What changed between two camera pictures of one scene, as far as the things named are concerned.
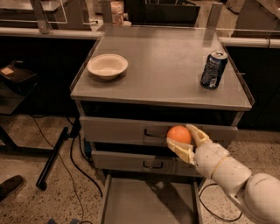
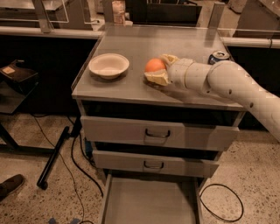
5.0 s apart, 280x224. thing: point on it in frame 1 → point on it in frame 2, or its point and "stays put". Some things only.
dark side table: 12,96 stays put
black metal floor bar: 42,181 stays put
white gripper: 209,158 → 178,72
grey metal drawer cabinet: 136,83 stays put
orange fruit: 179,133 → 154,64
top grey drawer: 122,130 stays put
